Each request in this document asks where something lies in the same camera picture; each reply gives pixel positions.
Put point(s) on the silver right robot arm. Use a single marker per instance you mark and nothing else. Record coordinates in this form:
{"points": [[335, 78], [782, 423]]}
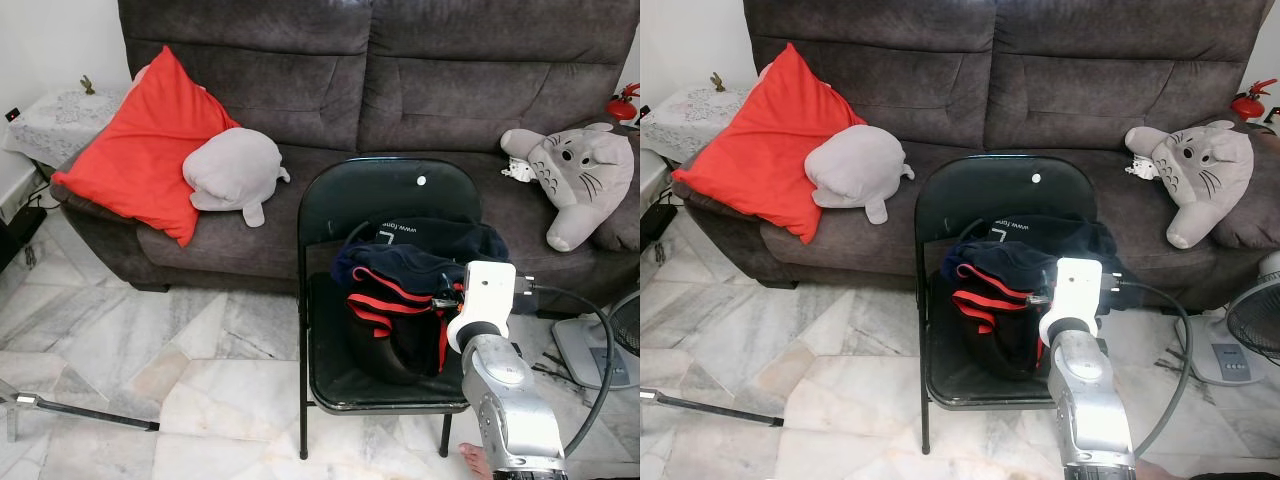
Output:
{"points": [[510, 400], [1090, 400]]}

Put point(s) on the navy garment red trim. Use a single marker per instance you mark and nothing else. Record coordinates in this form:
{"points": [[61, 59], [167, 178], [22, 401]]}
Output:
{"points": [[1000, 290], [390, 290]]}

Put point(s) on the black folding chair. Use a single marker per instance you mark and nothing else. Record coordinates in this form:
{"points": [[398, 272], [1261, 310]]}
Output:
{"points": [[1010, 185], [390, 190]]}

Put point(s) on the person's bare foot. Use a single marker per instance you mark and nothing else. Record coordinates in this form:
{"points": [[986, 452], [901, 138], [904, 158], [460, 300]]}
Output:
{"points": [[1160, 470], [478, 462]]}

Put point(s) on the grey Totoro plush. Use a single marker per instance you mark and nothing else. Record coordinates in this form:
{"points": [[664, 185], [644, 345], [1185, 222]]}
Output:
{"points": [[1200, 180], [580, 180]]}

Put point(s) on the dark grey sofa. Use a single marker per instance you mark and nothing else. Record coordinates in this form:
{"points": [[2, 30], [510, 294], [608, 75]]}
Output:
{"points": [[450, 100], [1080, 100]]}

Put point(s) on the grey round plush pillow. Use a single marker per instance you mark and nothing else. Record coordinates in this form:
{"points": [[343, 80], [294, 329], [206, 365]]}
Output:
{"points": [[855, 165], [230, 170]]}

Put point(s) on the red fire extinguisher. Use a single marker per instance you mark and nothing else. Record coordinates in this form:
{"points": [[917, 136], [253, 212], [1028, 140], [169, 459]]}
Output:
{"points": [[1250, 102], [622, 103]]}

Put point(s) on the lace covered side table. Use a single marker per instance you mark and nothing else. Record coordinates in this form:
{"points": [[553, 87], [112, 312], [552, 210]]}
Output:
{"points": [[65, 125], [690, 115]]}

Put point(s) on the red cushion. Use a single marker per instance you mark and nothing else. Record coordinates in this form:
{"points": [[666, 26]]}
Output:
{"points": [[760, 145], [140, 150]]}

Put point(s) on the small brown figurine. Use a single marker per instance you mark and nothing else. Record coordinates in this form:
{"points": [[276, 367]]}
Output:
{"points": [[88, 85], [718, 82]]}

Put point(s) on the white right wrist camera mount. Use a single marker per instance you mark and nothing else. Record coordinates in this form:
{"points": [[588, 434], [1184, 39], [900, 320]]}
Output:
{"points": [[488, 295], [1075, 290]]}

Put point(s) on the white pedestal fan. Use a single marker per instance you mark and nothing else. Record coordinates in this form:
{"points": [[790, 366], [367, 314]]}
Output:
{"points": [[590, 350], [1235, 350]]}

